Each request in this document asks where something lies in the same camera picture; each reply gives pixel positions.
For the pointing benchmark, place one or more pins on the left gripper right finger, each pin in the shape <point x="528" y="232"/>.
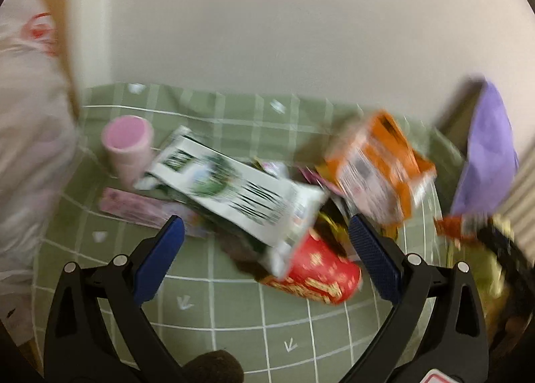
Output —
<point x="435" y="331"/>

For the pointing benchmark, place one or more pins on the red snack bag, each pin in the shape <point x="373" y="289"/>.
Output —
<point x="317" y="273"/>

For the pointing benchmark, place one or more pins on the orange bread bag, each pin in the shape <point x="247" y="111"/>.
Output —
<point x="377" y="170"/>

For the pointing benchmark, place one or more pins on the green white milk pouch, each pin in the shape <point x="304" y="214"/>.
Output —
<point x="276" y="212"/>

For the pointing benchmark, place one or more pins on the green trash bag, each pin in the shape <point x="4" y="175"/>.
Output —
<point x="506" y="309"/>

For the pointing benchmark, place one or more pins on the green grid bed sheet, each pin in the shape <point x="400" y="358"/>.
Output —
<point x="205" y="303"/>

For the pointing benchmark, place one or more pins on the gold yellow wrapper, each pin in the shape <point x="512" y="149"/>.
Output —
<point x="335" y="235"/>

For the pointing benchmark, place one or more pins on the ribbed beige headboard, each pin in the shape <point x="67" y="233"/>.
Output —
<point x="519" y="207"/>

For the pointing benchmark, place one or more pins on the pink long wrapper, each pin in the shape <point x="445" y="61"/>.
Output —
<point x="150" y="212"/>

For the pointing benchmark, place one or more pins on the purple pillow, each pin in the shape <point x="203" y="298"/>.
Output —
<point x="491" y="160"/>

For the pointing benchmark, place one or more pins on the pink cup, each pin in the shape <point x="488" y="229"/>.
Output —
<point x="127" y="141"/>

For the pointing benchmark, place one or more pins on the white plastic bag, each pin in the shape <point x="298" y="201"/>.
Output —
<point x="38" y="141"/>

